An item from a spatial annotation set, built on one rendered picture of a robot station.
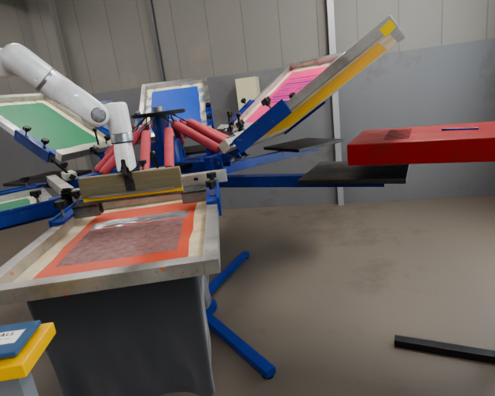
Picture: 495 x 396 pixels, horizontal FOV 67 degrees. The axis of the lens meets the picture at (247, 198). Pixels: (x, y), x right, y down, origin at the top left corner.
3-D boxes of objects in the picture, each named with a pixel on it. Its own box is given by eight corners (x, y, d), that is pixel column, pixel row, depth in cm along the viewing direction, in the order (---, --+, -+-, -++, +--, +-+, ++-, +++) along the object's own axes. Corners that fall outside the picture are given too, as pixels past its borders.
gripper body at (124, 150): (115, 138, 134) (121, 169, 137) (107, 141, 124) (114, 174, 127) (136, 136, 134) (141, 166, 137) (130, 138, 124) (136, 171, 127)
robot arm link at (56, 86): (34, 90, 117) (93, 132, 128) (36, 86, 106) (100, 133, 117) (52, 69, 118) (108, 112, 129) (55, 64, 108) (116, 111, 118)
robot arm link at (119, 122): (81, 104, 117) (77, 105, 125) (88, 137, 120) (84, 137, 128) (128, 100, 124) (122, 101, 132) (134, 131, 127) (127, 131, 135)
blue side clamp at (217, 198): (221, 215, 135) (219, 197, 133) (208, 218, 135) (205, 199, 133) (220, 195, 164) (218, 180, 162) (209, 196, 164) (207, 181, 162)
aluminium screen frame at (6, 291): (221, 273, 88) (218, 258, 87) (-32, 310, 85) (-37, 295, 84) (218, 192, 164) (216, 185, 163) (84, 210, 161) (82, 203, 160)
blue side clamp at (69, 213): (67, 237, 132) (62, 218, 130) (53, 240, 132) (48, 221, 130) (93, 212, 161) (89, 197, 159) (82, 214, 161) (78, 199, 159)
